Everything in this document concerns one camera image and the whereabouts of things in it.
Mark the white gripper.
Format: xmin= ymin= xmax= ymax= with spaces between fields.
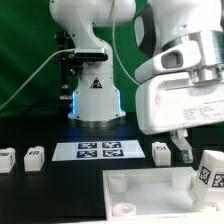
xmin=136 ymin=72 xmax=224 ymax=163

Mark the white square tabletop part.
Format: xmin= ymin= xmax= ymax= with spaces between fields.
xmin=103 ymin=167 xmax=224 ymax=224

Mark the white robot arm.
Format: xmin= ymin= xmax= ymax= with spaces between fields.
xmin=49 ymin=0 xmax=224 ymax=163

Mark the white sheet with tags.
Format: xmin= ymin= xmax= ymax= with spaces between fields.
xmin=52 ymin=140 xmax=145 ymax=161

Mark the black cable on table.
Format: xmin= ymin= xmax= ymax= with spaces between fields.
xmin=0 ymin=97 xmax=73 ymax=118

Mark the black camera on stand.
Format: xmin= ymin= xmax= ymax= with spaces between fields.
xmin=54 ymin=31 xmax=108 ymax=99

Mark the white camera cable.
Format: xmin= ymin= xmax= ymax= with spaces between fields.
xmin=0 ymin=0 xmax=141 ymax=112

